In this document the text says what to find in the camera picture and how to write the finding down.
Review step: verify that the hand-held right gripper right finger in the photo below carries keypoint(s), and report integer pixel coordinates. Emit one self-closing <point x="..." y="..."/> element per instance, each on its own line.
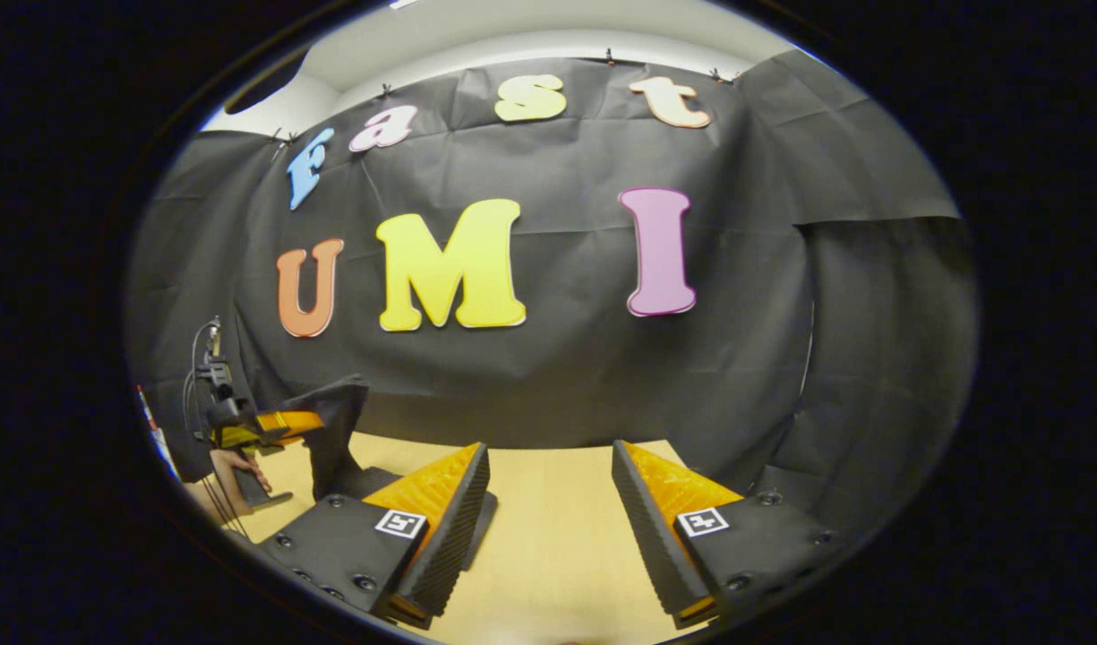
<point x="655" y="546"/>

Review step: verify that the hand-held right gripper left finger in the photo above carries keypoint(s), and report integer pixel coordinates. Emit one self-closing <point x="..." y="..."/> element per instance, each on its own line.
<point x="454" y="537"/>

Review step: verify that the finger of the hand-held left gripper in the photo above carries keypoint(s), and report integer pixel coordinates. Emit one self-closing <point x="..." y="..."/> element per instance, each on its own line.
<point x="288" y="420"/>
<point x="252" y="439"/>

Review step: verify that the dark denim jeans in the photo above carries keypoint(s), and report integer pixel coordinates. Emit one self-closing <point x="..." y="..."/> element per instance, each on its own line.
<point x="338" y="430"/>

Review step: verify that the red and white object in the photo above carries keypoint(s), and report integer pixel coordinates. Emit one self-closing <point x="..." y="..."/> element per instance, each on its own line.
<point x="158" y="439"/>

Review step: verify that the black backdrop cloth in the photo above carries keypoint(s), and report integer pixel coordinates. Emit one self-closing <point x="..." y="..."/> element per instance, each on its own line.
<point x="557" y="376"/>

